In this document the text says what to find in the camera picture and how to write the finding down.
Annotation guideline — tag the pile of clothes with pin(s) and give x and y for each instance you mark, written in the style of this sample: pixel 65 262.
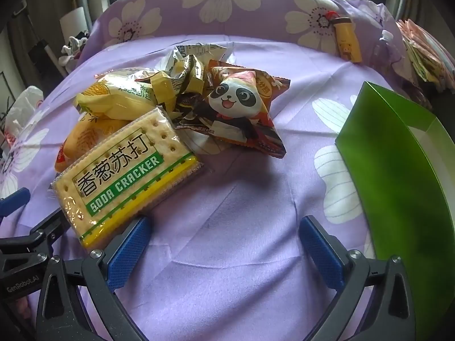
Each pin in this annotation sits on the pile of clothes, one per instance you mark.
pixel 73 49

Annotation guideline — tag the white cylinder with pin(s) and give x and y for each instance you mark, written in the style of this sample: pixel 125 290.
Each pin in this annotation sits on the white cylinder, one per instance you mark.
pixel 74 25

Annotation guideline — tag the panda print snack packet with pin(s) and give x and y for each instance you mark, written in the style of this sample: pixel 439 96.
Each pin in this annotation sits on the panda print snack packet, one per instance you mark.
pixel 234 103

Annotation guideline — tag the orange brown snack packet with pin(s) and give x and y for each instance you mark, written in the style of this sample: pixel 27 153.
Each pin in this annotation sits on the orange brown snack packet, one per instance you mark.
pixel 273 85

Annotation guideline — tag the soda cracker packet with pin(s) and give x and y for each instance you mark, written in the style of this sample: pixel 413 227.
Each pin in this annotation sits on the soda cracker packet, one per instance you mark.
pixel 121 181

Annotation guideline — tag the silver snack packet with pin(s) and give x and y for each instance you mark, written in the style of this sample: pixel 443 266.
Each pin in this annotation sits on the silver snack packet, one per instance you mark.
pixel 199 49

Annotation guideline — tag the green cardboard box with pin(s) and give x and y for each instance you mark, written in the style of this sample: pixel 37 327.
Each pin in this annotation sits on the green cardboard box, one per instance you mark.
pixel 391 167

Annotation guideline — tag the yellow snack packet green print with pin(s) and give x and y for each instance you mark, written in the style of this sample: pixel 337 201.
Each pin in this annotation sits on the yellow snack packet green print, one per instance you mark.
pixel 110 99

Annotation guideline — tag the purple floral bedsheet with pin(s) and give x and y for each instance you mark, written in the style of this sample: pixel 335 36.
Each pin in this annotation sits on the purple floral bedsheet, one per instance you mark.
pixel 231 202

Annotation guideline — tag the white plastic bag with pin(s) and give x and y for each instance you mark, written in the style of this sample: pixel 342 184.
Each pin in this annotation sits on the white plastic bag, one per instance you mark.
pixel 25 110

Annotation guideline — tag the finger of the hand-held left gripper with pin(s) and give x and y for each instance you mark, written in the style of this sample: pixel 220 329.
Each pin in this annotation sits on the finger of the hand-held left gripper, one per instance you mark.
pixel 42 229
pixel 14 199

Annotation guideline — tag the stack of folded pink cloths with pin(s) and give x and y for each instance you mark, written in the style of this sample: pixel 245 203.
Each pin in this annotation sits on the stack of folded pink cloths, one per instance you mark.
pixel 423 53

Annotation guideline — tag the clear plastic bottle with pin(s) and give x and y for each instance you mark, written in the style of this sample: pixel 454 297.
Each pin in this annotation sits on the clear plastic bottle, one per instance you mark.
pixel 385 49

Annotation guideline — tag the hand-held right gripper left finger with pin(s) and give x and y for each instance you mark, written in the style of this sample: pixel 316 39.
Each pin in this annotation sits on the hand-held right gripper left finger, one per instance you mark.
pixel 128 252

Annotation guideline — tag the orange yellow snack packet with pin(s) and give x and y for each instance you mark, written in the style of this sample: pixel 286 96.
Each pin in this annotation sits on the orange yellow snack packet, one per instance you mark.
pixel 85 135

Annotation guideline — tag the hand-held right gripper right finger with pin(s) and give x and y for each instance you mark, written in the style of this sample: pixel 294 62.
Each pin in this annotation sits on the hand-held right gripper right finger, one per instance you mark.
pixel 320 255

